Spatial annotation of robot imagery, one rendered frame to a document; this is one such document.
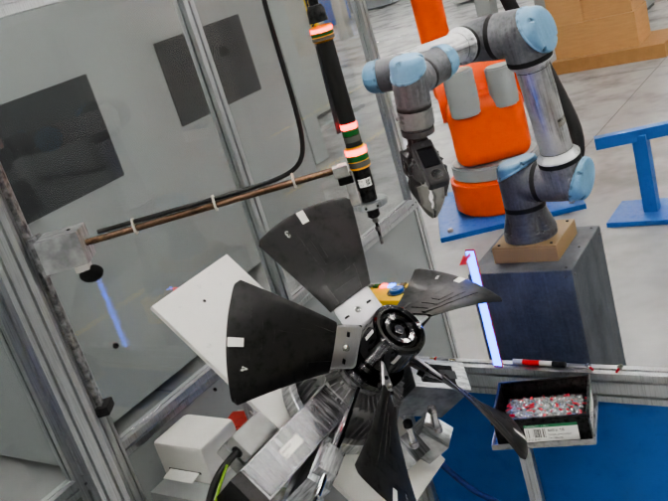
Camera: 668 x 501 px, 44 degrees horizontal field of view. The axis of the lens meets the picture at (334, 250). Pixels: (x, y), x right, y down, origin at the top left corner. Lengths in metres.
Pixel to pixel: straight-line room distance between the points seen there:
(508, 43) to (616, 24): 7.51
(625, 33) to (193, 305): 8.15
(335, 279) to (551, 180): 0.77
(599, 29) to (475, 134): 4.30
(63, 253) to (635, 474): 1.46
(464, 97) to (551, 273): 3.24
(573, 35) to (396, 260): 6.93
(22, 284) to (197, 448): 0.58
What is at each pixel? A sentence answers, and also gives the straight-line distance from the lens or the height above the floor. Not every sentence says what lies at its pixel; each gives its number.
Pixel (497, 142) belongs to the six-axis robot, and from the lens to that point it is 5.61.
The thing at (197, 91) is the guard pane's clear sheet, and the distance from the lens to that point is 2.38.
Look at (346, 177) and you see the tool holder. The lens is 1.66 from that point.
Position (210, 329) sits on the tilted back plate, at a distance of 1.84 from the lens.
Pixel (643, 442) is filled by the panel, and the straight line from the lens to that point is 2.20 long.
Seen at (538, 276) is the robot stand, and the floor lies 0.98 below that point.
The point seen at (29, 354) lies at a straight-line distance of 1.97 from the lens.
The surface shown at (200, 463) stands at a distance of 2.08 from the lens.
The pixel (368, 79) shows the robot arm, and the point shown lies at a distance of 1.93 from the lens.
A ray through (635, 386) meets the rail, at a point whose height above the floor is 0.83.
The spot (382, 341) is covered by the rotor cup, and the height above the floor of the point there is 1.23.
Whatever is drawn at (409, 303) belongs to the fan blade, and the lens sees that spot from 1.86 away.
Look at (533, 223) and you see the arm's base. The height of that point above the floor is 1.10.
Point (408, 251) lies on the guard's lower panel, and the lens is 3.17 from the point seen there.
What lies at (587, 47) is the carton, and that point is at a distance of 9.75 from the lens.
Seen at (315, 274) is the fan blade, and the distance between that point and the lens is 1.78.
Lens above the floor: 1.94
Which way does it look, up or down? 19 degrees down
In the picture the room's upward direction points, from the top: 17 degrees counter-clockwise
